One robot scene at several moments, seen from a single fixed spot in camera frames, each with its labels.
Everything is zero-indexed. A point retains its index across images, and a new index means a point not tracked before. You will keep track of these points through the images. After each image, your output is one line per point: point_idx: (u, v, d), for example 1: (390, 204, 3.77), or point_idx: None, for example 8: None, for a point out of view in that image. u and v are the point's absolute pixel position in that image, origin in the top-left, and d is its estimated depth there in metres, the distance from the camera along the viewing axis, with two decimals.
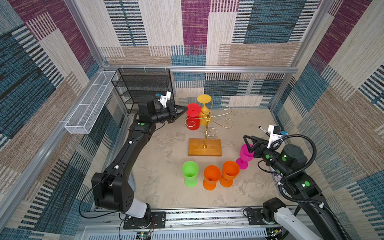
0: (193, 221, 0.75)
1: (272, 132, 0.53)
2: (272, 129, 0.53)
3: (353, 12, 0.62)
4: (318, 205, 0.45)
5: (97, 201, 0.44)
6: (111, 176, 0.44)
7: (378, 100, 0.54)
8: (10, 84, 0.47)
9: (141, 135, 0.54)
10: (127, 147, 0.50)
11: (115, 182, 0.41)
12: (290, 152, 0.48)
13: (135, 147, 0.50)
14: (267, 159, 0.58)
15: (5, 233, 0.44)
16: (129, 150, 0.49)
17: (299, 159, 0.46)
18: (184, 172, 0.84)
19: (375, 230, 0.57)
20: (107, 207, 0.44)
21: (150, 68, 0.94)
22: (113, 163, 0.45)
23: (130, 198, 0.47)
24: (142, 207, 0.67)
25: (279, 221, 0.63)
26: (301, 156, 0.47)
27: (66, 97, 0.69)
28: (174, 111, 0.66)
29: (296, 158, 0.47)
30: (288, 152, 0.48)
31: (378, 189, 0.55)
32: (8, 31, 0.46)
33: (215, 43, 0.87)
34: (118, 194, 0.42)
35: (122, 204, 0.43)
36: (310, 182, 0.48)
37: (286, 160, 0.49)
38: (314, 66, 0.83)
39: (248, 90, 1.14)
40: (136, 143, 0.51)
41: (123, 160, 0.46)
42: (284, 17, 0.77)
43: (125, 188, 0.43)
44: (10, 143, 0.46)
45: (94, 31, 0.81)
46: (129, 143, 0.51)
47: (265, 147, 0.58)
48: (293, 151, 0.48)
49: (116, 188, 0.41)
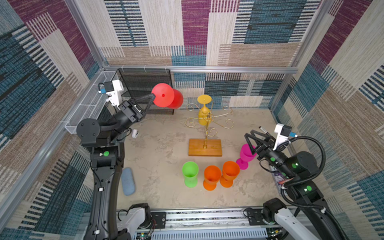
0: (192, 221, 0.75)
1: (280, 132, 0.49)
2: (280, 130, 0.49)
3: (354, 12, 0.62)
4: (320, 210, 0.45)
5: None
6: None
7: (378, 100, 0.54)
8: (10, 84, 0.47)
9: (111, 173, 0.41)
10: (99, 198, 0.39)
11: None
12: (304, 162, 0.44)
13: (108, 193, 0.40)
14: (273, 162, 0.54)
15: (5, 234, 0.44)
16: (103, 201, 0.39)
17: (311, 170, 0.43)
18: (184, 172, 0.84)
19: (375, 230, 0.57)
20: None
21: (150, 68, 0.94)
22: (90, 229, 0.36)
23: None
24: (140, 212, 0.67)
25: (278, 220, 0.63)
26: (313, 167, 0.44)
27: (66, 97, 0.69)
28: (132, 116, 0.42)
29: (308, 169, 0.44)
30: (302, 162, 0.44)
31: (378, 189, 0.55)
32: (8, 31, 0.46)
33: (215, 43, 0.87)
34: None
35: None
36: (312, 186, 0.48)
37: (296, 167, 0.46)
38: (314, 66, 0.83)
39: (248, 90, 1.14)
40: (108, 187, 0.40)
41: (101, 218, 0.37)
42: (284, 17, 0.77)
43: None
44: (10, 143, 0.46)
45: (94, 31, 0.81)
46: (99, 191, 0.39)
47: (272, 149, 0.51)
48: (307, 162, 0.44)
49: None
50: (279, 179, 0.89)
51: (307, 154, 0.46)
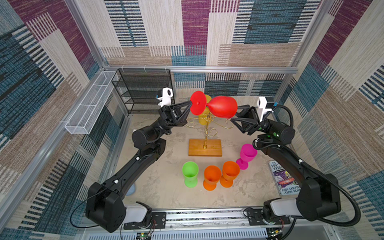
0: (193, 221, 0.75)
1: (265, 106, 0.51)
2: (264, 104, 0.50)
3: (354, 12, 0.62)
4: (277, 146, 0.57)
5: (88, 211, 0.43)
6: (107, 190, 0.43)
7: (378, 100, 0.54)
8: (10, 84, 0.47)
9: (150, 153, 0.53)
10: (132, 163, 0.49)
11: (109, 197, 0.40)
12: (284, 136, 0.52)
13: (139, 165, 0.49)
14: (260, 130, 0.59)
15: (5, 234, 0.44)
16: (132, 167, 0.48)
17: (284, 141, 0.52)
18: (184, 172, 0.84)
19: (375, 230, 0.57)
20: (95, 221, 0.42)
21: (150, 68, 0.94)
22: (113, 177, 0.44)
23: (120, 217, 0.45)
24: (140, 212, 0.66)
25: (279, 212, 0.62)
26: (288, 139, 0.52)
27: (66, 97, 0.69)
28: (165, 125, 0.47)
29: (282, 140, 0.52)
30: (282, 136, 0.51)
31: (378, 189, 0.55)
32: (8, 31, 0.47)
33: (215, 43, 0.87)
34: (108, 212, 0.40)
35: (109, 223, 0.40)
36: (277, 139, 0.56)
37: (275, 136, 0.55)
38: (314, 65, 0.83)
39: (248, 90, 1.14)
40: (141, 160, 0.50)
41: (124, 175, 0.45)
42: (284, 17, 0.77)
43: (116, 206, 0.41)
44: (10, 143, 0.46)
45: (94, 31, 0.81)
46: (135, 159, 0.50)
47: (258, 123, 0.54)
48: (287, 136, 0.52)
49: (108, 205, 0.39)
50: (279, 179, 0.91)
51: (290, 128, 0.51)
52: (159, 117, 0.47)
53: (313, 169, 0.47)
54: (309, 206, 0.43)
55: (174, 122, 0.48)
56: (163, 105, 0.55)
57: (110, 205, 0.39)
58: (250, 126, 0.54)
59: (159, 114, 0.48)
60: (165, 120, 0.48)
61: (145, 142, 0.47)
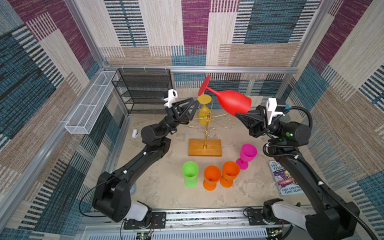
0: (193, 221, 0.75)
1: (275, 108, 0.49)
2: (274, 107, 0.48)
3: (354, 12, 0.62)
4: (294, 158, 0.50)
5: (94, 201, 0.44)
6: (116, 179, 0.44)
7: (378, 100, 0.54)
8: (10, 84, 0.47)
9: (156, 150, 0.56)
10: (139, 157, 0.51)
11: (118, 185, 0.41)
12: (298, 135, 0.45)
13: (146, 158, 0.52)
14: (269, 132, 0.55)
15: (5, 234, 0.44)
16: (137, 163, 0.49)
17: (300, 142, 0.46)
18: (184, 173, 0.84)
19: (375, 230, 0.57)
20: (102, 211, 0.43)
21: (150, 68, 0.94)
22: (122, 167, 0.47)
23: (126, 208, 0.46)
24: (141, 211, 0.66)
25: (279, 216, 0.62)
26: (304, 139, 0.46)
27: (66, 97, 0.69)
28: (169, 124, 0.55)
29: (298, 140, 0.45)
30: (296, 135, 0.45)
31: (378, 189, 0.55)
32: (8, 31, 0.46)
33: (215, 44, 0.87)
34: (116, 199, 0.41)
35: (116, 211, 0.42)
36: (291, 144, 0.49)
37: (289, 136, 0.48)
38: (314, 65, 0.83)
39: (248, 90, 1.14)
40: (146, 156, 0.53)
41: (132, 166, 0.48)
42: (284, 17, 0.77)
43: (125, 194, 0.43)
44: (10, 143, 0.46)
45: (94, 31, 0.81)
46: (142, 154, 0.53)
47: (266, 125, 0.49)
48: (302, 135, 0.45)
49: (117, 192, 0.41)
50: (279, 179, 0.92)
51: (304, 126, 0.45)
52: (165, 116, 0.56)
53: (334, 194, 0.42)
54: (322, 231, 0.41)
55: (177, 118, 0.50)
56: (169, 105, 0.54)
57: (119, 193, 0.41)
58: (256, 123, 0.51)
59: (166, 111, 0.52)
60: (171, 117, 0.51)
61: (154, 138, 0.51)
